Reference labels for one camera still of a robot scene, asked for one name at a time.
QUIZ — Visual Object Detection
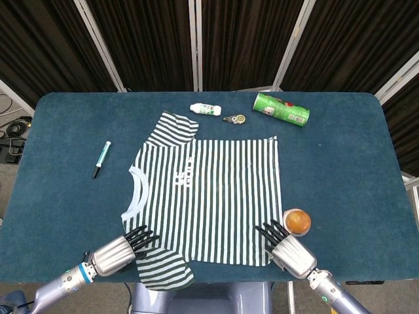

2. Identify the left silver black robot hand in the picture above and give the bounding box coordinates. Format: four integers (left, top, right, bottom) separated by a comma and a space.
85, 224, 161, 278

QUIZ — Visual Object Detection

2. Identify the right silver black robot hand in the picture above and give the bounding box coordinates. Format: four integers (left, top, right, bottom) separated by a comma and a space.
255, 219, 318, 281

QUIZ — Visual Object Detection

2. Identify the black white striped t-shirt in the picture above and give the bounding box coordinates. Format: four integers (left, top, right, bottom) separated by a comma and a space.
120, 111, 284, 292

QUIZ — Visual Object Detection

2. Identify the orange jelly cup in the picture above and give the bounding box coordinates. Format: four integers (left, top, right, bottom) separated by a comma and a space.
283, 208, 312, 237

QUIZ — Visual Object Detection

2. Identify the white table leg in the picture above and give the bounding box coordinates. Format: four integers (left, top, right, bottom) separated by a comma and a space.
287, 280, 295, 314

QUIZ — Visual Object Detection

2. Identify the green marker pen black cap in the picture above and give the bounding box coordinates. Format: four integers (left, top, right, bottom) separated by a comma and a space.
91, 141, 112, 179

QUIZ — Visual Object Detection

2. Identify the lavender robot torso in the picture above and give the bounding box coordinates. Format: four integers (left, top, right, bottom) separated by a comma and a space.
129, 281, 274, 314

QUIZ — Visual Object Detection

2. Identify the white metal rack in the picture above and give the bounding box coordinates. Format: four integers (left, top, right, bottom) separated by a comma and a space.
401, 175, 419, 210

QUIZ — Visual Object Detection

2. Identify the green chip can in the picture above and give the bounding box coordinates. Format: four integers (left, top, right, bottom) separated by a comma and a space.
251, 92, 311, 128

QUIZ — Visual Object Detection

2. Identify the correction tape dispenser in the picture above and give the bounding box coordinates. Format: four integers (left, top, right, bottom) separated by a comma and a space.
223, 113, 247, 126

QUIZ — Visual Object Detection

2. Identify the dark fabric screen panel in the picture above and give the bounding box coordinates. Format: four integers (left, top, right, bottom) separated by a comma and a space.
374, 61, 419, 177
273, 0, 419, 96
73, 0, 202, 92
196, 0, 317, 92
0, 0, 127, 109

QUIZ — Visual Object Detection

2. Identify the small white plastic bottle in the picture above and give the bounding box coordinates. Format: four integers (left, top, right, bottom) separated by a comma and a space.
189, 102, 222, 116

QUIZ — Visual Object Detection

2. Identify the thin black cable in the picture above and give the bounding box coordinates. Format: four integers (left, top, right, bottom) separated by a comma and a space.
123, 283, 132, 314

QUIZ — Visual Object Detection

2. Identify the black coiled cable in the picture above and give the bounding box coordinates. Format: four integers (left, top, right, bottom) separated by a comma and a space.
5, 116, 33, 138

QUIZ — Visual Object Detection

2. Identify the thin grey floor cable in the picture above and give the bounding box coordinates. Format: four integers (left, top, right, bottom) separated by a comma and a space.
0, 94, 14, 116

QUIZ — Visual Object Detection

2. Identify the white metal frame bar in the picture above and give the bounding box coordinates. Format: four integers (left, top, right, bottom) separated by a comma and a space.
0, 79, 35, 116

